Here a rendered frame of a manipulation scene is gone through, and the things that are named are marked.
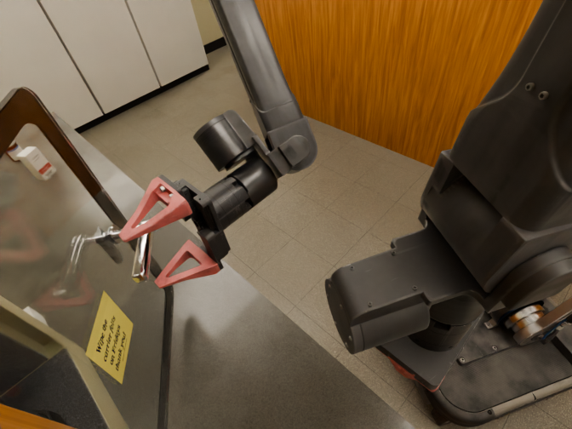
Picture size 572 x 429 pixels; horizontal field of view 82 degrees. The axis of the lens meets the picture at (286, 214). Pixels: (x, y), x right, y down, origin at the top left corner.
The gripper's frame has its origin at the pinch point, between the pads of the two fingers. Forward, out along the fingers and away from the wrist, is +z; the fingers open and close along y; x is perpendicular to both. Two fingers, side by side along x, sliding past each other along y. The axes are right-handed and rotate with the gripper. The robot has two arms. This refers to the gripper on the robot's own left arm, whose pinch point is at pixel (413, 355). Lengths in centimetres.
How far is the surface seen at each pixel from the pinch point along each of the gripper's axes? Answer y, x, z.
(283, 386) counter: 10.9, -13.1, 16.1
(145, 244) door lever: 14.2, -29.9, -10.5
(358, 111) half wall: -164, -119, 88
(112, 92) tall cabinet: -68, -324, 89
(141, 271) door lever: 16.4, -26.7, -10.5
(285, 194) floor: -85, -119, 110
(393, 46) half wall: -164, -98, 38
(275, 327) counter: 4.9, -21.1, 16.1
